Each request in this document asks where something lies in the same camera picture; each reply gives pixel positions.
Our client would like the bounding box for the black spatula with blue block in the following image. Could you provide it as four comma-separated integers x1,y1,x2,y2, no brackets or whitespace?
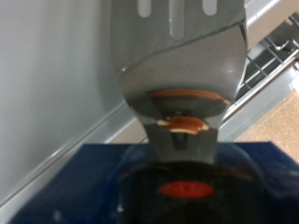
8,0,299,224

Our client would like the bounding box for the silver toaster oven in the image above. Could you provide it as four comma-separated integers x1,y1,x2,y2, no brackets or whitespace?
0,0,299,207

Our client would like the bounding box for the metal wire oven rack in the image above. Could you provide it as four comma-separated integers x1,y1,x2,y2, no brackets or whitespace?
242,13,299,91

